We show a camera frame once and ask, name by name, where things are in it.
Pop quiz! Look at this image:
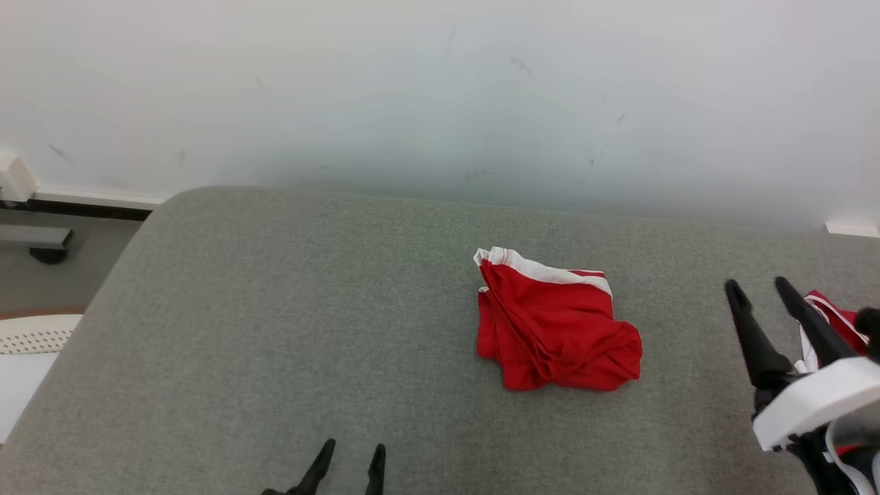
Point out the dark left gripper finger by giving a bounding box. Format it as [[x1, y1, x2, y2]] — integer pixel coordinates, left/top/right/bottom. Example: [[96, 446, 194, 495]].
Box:
[[292, 439, 337, 495], [364, 443, 388, 495]]

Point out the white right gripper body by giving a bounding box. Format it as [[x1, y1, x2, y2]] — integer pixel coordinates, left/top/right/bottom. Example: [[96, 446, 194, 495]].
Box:
[[753, 357, 880, 495]]

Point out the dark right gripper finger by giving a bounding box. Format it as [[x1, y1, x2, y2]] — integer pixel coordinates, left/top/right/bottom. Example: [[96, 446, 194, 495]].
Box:
[[724, 278, 795, 390], [775, 276, 857, 369]]

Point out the red basketball jersey black print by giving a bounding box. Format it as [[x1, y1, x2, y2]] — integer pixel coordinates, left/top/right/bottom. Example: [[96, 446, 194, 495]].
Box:
[[800, 290, 868, 375]]

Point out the red shorts white trim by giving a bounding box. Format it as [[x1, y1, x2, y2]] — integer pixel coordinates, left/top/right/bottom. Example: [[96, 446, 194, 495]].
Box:
[[473, 246, 644, 393]]

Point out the white perforated laundry basket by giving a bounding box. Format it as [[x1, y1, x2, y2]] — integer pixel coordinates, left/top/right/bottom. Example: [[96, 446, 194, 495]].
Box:
[[0, 314, 84, 444]]

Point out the grey metal furniture foot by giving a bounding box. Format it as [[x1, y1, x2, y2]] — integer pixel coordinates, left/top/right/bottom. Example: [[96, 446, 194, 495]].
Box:
[[0, 225, 74, 266]]

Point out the small white wall block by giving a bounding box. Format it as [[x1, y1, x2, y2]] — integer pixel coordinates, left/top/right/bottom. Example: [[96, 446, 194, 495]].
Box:
[[825, 221, 880, 239]]

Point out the white black wall baseboard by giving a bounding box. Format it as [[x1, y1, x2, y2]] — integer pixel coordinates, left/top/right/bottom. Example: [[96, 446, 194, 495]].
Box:
[[31, 184, 169, 222]]

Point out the white wall junction box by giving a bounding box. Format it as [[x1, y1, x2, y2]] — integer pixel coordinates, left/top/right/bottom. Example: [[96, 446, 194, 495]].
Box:
[[0, 155, 39, 206]]

